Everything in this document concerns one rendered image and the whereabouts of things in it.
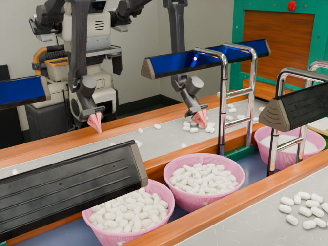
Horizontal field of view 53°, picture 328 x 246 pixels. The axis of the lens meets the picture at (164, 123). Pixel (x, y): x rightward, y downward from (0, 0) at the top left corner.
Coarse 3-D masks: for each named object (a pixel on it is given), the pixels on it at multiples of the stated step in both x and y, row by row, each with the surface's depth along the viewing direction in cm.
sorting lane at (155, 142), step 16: (208, 112) 168; (240, 112) 167; (256, 112) 166; (144, 128) 152; (160, 128) 151; (176, 128) 151; (96, 144) 138; (144, 144) 137; (160, 144) 136; (176, 144) 136; (192, 144) 136; (32, 160) 127; (48, 160) 127; (144, 160) 125; (0, 176) 117
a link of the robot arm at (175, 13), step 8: (168, 0) 140; (184, 0) 146; (168, 8) 145; (176, 8) 143; (176, 16) 144; (176, 24) 145; (176, 32) 146; (176, 40) 147; (176, 48) 148; (184, 48) 150; (176, 80) 152; (184, 80) 153
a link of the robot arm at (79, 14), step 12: (72, 0) 118; (84, 0) 120; (72, 12) 123; (84, 12) 122; (72, 24) 126; (84, 24) 125; (72, 36) 128; (84, 36) 127; (72, 48) 131; (84, 48) 130; (72, 60) 133; (84, 60) 133; (72, 72) 134; (84, 72) 136
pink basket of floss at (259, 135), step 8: (264, 128) 142; (296, 128) 142; (256, 136) 137; (264, 136) 142; (296, 136) 142; (312, 136) 137; (320, 136) 133; (320, 144) 131; (264, 152) 129; (280, 152) 122; (288, 152) 121; (312, 152) 121; (264, 160) 133; (280, 160) 125; (280, 168) 128
